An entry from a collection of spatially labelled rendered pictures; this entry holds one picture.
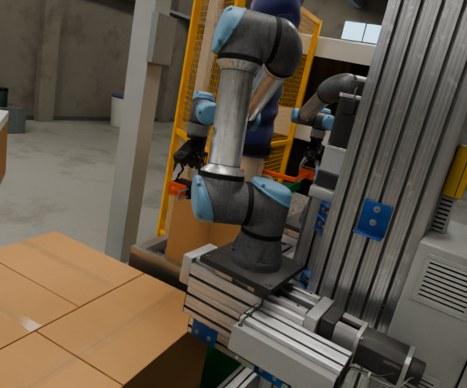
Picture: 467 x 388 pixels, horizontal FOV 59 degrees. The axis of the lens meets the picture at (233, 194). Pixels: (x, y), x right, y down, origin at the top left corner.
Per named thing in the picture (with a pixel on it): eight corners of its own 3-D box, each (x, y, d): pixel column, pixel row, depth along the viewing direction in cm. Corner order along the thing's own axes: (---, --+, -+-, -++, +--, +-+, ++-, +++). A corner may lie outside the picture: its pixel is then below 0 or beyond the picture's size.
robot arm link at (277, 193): (290, 239, 110) (302, 191, 107) (242, 234, 107) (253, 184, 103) (275, 221, 121) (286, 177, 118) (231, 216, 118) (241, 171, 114)
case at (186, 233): (216, 235, 257) (228, 173, 246) (276, 256, 244) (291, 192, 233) (162, 268, 203) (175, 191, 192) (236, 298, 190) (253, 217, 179)
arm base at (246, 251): (289, 262, 120) (297, 231, 117) (265, 279, 107) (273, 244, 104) (245, 243, 127) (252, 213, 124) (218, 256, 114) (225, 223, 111)
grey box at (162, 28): (164, 65, 280) (171, 18, 272) (170, 66, 278) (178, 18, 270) (145, 61, 263) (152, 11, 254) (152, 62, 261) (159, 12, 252)
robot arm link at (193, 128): (203, 125, 145) (183, 120, 148) (200, 138, 146) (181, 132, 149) (213, 125, 152) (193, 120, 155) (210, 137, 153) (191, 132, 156)
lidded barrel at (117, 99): (121, 122, 881) (125, 94, 864) (138, 128, 856) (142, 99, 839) (102, 122, 841) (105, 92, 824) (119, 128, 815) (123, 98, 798)
